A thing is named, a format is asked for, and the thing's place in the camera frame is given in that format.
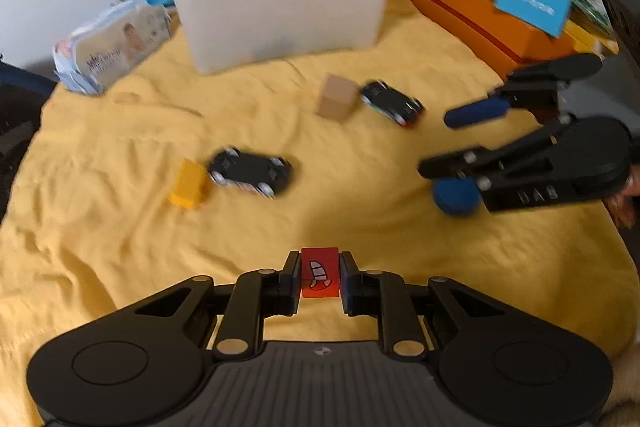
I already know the black toy car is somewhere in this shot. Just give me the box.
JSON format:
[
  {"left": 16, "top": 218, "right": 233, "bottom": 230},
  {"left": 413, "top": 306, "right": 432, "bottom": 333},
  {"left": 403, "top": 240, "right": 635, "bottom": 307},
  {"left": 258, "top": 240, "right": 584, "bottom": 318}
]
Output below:
[{"left": 207, "top": 147, "right": 293, "bottom": 198}]

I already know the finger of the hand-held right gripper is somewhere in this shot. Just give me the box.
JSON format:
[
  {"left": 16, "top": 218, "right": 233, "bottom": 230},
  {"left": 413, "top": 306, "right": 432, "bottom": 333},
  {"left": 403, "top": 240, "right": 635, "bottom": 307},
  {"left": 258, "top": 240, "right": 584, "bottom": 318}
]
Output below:
[
  {"left": 417, "top": 116, "right": 574, "bottom": 181},
  {"left": 443, "top": 53, "right": 604, "bottom": 131}
]

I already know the plain wooden cube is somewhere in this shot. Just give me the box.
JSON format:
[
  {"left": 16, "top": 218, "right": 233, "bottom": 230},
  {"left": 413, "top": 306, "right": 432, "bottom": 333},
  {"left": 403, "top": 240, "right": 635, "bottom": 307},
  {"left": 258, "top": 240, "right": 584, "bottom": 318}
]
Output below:
[{"left": 316, "top": 74, "right": 358, "bottom": 122}]

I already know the dark blue open suitcase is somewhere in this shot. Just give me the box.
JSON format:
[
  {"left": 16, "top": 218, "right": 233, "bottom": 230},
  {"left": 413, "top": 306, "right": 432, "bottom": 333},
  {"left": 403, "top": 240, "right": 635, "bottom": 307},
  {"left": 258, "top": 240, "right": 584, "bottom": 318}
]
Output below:
[{"left": 0, "top": 59, "right": 57, "bottom": 218}]

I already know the light blue card box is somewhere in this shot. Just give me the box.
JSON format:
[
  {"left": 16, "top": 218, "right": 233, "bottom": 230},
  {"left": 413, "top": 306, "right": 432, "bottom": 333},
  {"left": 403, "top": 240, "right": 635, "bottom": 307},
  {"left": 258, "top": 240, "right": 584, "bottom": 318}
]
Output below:
[{"left": 495, "top": 0, "right": 572, "bottom": 38}]

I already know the translucent plastic storage bin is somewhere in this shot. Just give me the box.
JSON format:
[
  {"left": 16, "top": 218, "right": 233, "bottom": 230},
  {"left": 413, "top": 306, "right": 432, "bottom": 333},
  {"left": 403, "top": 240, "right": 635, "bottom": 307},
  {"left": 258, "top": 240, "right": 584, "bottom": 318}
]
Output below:
[{"left": 146, "top": 0, "right": 410, "bottom": 75}]

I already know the orange cardboard box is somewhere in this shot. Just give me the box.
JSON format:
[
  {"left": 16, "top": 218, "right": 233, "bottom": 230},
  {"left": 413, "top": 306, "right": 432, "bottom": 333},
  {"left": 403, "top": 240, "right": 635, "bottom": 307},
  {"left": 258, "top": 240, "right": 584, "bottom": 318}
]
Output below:
[{"left": 409, "top": 0, "right": 581, "bottom": 78}]

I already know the dark wooden furniture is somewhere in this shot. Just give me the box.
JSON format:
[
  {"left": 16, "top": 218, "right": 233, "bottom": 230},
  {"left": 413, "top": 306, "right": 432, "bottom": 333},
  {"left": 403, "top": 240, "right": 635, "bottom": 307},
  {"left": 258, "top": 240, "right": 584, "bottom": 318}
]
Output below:
[{"left": 597, "top": 0, "right": 640, "bottom": 58}]

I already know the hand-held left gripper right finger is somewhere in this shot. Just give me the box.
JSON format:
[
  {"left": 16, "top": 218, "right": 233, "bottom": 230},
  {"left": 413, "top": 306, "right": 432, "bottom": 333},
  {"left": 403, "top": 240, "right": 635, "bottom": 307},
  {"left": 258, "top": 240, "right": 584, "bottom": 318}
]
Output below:
[{"left": 339, "top": 251, "right": 506, "bottom": 358}]

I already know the small yellow block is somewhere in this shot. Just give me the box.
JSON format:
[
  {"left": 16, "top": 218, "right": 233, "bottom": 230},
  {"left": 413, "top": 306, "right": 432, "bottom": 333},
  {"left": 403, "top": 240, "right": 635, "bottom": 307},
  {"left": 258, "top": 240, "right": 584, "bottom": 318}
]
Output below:
[{"left": 169, "top": 158, "right": 211, "bottom": 209}]

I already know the red printed cube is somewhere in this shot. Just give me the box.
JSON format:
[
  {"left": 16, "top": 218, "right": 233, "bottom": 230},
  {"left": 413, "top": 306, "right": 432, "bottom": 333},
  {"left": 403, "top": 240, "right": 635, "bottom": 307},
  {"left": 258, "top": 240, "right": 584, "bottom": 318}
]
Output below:
[{"left": 300, "top": 247, "right": 342, "bottom": 299}]

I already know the dark grey toy car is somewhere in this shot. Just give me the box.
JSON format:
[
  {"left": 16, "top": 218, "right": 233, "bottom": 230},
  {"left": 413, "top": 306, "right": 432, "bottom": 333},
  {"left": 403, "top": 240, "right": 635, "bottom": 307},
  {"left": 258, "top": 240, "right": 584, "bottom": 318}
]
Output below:
[{"left": 360, "top": 79, "right": 426, "bottom": 128}]

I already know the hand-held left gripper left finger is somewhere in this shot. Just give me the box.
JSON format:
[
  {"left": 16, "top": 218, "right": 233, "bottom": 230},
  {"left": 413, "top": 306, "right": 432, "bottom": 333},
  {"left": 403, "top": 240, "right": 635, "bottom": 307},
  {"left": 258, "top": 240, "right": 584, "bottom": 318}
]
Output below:
[{"left": 131, "top": 249, "right": 303, "bottom": 360}]

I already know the baby wet wipes pack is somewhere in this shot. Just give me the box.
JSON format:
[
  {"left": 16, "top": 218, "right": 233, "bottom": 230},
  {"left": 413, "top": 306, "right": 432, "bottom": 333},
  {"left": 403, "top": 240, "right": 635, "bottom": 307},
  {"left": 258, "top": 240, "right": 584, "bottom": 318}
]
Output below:
[{"left": 52, "top": 0, "right": 171, "bottom": 95}]

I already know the blue round-based toy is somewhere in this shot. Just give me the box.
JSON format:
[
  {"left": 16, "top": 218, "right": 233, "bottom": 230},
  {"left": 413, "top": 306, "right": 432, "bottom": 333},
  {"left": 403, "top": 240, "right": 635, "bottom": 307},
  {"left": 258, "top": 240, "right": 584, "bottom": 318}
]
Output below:
[{"left": 432, "top": 177, "right": 483, "bottom": 216}]

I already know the yellow blanket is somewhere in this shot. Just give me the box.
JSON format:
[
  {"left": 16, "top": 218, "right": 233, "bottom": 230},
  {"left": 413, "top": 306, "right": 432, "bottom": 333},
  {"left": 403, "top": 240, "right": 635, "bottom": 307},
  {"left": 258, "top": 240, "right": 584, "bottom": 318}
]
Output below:
[{"left": 0, "top": 0, "right": 640, "bottom": 427}]

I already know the person's right hand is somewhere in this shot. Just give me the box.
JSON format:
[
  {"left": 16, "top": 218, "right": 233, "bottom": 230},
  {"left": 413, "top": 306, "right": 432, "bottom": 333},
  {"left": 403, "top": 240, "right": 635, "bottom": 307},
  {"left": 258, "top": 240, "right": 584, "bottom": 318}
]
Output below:
[{"left": 606, "top": 164, "right": 640, "bottom": 229}]

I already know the yellow packet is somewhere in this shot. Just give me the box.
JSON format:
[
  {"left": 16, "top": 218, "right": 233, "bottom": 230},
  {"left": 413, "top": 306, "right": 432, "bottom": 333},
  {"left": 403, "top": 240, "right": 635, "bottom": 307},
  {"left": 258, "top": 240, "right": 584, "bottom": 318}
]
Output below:
[{"left": 565, "top": 19, "right": 621, "bottom": 55}]

